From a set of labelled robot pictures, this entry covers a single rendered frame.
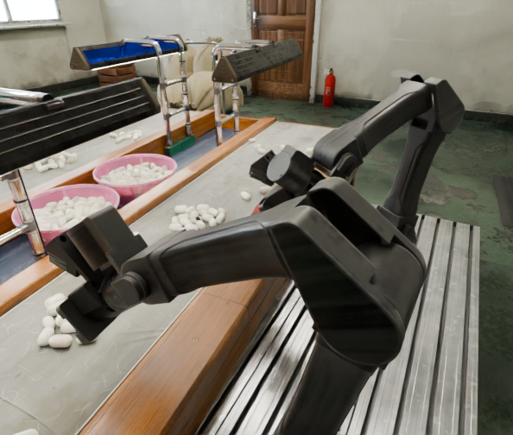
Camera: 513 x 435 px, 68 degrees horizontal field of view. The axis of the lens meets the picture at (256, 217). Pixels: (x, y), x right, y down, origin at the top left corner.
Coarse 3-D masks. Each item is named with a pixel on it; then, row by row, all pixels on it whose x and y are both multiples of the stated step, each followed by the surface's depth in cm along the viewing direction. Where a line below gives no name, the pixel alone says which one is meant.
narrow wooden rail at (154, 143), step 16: (208, 112) 187; (176, 128) 165; (192, 128) 175; (208, 128) 188; (144, 144) 147; (160, 144) 156; (96, 160) 132; (128, 160) 140; (144, 160) 149; (64, 176) 120; (80, 176) 121; (32, 192) 110; (80, 192) 123; (0, 208) 102; (0, 224) 100
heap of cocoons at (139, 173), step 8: (120, 168) 131; (128, 168) 130; (136, 168) 131; (144, 168) 131; (152, 168) 134; (160, 168) 131; (104, 176) 125; (112, 176) 124; (120, 176) 127; (128, 176) 126; (136, 176) 127; (144, 176) 125; (152, 176) 125; (160, 176) 125; (120, 184) 122; (128, 184) 120
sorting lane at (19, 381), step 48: (192, 192) 115; (240, 192) 115; (144, 240) 93; (48, 288) 77; (0, 336) 66; (144, 336) 66; (0, 384) 58; (48, 384) 58; (96, 384) 58; (0, 432) 52; (48, 432) 52
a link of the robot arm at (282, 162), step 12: (288, 144) 68; (276, 156) 69; (288, 156) 66; (300, 156) 66; (312, 156) 74; (348, 156) 68; (276, 168) 67; (288, 168) 65; (300, 168) 67; (312, 168) 69; (324, 168) 69; (336, 168) 68; (348, 168) 69; (276, 180) 66; (288, 180) 66; (300, 180) 67
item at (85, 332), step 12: (60, 312) 50; (72, 312) 51; (96, 312) 51; (108, 312) 50; (120, 312) 51; (72, 324) 50; (84, 324) 51; (96, 324) 52; (108, 324) 54; (84, 336) 51; (96, 336) 52
